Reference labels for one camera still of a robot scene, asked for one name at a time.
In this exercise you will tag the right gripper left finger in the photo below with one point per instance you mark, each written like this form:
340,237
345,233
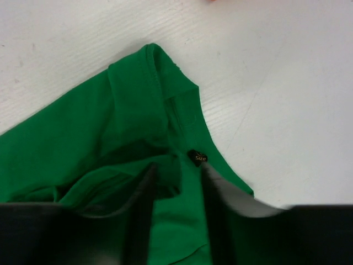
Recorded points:
69,234

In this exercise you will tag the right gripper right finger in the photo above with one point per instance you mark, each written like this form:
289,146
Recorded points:
244,230

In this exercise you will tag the green t-shirt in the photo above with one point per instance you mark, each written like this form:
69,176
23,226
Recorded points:
85,148

